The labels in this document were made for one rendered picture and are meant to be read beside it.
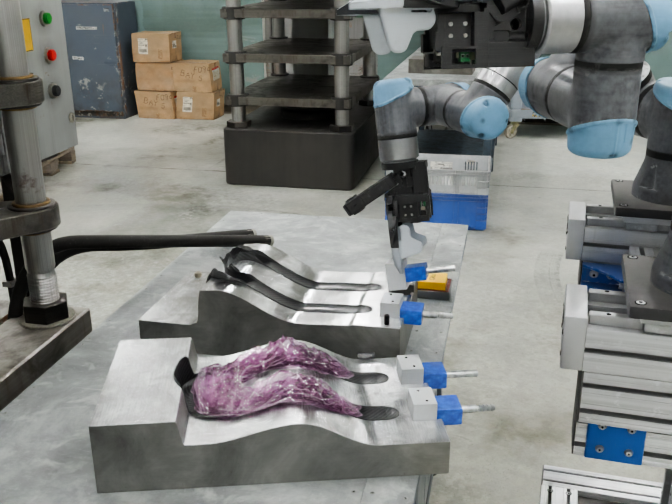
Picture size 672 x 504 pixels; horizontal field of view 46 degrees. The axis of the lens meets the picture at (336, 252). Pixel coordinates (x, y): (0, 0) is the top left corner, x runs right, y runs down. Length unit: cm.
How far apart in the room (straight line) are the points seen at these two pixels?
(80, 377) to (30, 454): 24
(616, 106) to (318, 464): 62
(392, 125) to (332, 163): 398
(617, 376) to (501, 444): 148
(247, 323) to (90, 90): 710
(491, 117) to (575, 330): 40
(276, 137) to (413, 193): 405
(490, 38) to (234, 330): 80
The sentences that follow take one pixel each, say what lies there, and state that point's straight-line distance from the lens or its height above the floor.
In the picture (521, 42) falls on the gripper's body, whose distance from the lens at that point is 91.
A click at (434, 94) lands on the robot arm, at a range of 153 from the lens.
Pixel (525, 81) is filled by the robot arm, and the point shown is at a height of 135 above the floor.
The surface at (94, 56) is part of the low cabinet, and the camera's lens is 840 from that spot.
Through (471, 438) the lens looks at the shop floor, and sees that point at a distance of 276.
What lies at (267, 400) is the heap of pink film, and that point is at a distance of 118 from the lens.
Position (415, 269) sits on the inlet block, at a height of 94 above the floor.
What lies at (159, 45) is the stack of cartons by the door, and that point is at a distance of 820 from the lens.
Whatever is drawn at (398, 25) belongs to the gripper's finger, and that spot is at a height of 144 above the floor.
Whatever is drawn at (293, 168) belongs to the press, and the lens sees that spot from 555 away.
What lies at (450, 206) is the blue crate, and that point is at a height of 14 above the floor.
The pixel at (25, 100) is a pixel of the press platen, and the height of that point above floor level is 125.
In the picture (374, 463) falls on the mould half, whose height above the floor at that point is 82.
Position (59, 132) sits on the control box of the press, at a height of 112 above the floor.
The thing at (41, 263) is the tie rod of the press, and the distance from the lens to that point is 173.
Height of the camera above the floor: 150
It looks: 20 degrees down
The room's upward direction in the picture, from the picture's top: straight up
